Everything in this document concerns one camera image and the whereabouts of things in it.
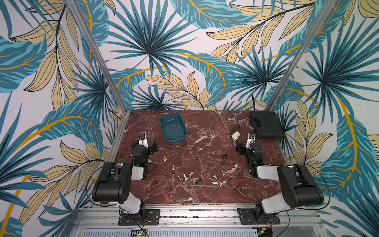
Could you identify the black plastic case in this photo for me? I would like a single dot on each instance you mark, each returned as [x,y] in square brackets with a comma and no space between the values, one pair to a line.
[266,125]

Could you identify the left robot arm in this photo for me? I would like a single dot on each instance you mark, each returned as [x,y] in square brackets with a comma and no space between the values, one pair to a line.
[113,184]

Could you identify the aluminium frame rail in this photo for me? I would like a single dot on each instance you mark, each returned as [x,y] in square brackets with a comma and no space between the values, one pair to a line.
[196,220]

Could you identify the teal plastic storage box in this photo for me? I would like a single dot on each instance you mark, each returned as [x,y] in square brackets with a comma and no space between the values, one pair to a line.
[173,128]

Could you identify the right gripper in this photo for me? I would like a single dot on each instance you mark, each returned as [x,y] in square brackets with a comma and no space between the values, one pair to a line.
[242,148]

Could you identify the black and white bottle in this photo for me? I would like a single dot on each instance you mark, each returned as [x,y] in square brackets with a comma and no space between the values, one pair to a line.
[234,134]

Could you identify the dark brown chess piece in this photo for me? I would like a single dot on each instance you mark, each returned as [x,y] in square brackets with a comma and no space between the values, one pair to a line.
[224,158]

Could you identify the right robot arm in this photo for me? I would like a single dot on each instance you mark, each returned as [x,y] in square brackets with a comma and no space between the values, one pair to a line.
[298,187]

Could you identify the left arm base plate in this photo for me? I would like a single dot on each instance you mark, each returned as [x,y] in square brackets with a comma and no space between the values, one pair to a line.
[149,217]

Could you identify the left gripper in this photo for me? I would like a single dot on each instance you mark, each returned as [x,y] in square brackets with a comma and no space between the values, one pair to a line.
[152,147]

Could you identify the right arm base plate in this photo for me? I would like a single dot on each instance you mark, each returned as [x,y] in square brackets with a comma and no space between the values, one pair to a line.
[255,216]

